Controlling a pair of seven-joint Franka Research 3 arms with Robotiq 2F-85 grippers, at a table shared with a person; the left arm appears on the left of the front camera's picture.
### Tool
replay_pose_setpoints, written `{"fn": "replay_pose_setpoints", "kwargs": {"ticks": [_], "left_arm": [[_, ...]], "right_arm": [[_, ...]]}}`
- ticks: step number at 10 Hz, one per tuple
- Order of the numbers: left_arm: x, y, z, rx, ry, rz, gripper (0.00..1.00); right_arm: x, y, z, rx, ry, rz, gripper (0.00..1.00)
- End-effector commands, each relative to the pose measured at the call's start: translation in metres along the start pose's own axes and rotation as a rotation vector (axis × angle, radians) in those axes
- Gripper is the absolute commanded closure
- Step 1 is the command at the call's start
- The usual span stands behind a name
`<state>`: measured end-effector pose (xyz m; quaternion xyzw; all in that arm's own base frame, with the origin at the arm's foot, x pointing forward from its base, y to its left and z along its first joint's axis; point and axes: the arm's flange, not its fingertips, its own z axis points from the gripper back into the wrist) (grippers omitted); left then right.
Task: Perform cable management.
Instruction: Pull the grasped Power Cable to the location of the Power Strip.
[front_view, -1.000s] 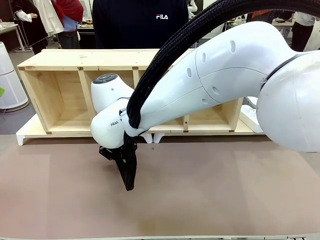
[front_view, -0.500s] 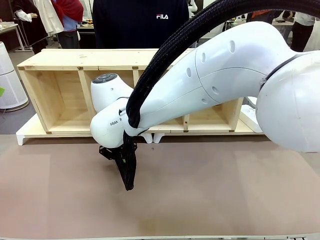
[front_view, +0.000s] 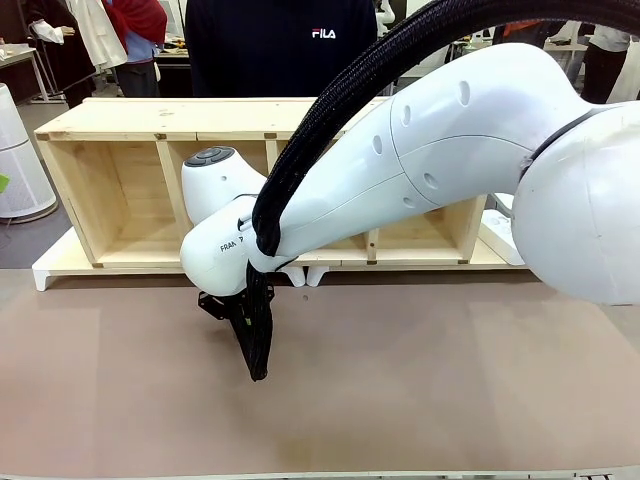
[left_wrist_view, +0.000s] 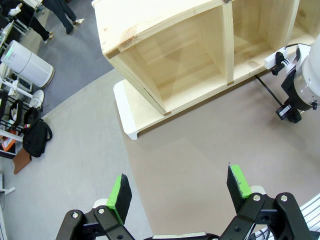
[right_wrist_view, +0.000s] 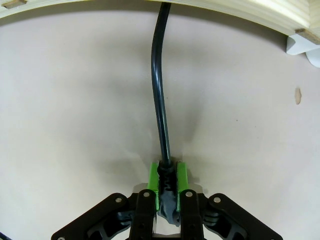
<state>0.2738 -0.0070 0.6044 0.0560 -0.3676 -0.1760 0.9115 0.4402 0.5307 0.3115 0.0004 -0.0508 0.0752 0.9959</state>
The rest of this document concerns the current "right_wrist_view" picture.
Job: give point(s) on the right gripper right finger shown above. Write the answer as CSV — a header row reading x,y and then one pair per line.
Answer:
x,y
190,215

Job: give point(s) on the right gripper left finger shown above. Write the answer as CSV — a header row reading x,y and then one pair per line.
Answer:
x,y
142,215

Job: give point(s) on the light wooden open shelf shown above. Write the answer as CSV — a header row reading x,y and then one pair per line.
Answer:
x,y
315,15

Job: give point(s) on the white monitor riser stand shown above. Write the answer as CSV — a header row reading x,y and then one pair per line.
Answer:
x,y
315,60
225,17

